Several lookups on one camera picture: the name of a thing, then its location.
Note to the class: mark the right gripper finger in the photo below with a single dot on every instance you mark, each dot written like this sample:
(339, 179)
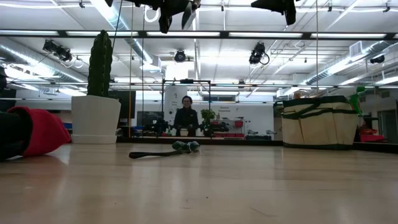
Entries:
(273, 5)

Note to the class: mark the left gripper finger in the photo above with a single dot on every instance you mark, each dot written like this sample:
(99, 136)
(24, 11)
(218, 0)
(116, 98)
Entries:
(180, 6)

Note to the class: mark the green plastic spray bottle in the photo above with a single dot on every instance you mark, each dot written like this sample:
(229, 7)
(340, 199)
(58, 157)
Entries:
(356, 101)

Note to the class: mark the red black gardening glove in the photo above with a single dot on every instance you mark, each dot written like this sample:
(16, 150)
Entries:
(46, 133)

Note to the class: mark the background black robot arm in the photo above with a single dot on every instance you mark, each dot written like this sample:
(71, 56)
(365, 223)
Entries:
(219, 127)
(158, 126)

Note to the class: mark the beige green-trimmed gardening bag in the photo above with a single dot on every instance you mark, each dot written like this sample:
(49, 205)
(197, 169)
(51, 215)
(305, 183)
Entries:
(317, 127)

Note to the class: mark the black ceiling spotlight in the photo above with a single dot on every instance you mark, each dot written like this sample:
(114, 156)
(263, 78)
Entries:
(63, 53)
(257, 53)
(179, 56)

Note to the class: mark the green cactus plant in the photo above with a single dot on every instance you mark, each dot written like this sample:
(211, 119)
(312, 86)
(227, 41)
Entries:
(99, 62)

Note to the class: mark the black monitor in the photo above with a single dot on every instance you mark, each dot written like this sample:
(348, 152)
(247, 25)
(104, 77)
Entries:
(127, 102)

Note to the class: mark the person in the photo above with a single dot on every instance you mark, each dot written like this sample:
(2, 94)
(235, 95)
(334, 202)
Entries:
(186, 119)

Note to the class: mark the leafy green potted plant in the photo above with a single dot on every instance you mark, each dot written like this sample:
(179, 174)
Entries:
(207, 115)

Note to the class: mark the red bin shelf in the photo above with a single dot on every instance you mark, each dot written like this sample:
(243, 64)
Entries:
(237, 124)

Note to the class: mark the white plant pot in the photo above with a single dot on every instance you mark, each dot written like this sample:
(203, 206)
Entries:
(94, 118)

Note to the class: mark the red crate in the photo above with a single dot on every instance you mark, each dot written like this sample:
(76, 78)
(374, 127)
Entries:
(371, 137)

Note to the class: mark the black overhead frame bar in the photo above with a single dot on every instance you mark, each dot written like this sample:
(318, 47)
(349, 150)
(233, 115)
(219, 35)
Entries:
(224, 34)

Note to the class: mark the silver ceiling duct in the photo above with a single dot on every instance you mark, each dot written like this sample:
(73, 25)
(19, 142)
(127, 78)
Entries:
(367, 49)
(31, 59)

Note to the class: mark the black ceiling camera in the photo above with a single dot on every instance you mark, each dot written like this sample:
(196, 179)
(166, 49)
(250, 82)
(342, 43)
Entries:
(377, 59)

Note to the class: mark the black table edge rail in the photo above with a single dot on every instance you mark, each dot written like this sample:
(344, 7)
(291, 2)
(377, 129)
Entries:
(233, 142)

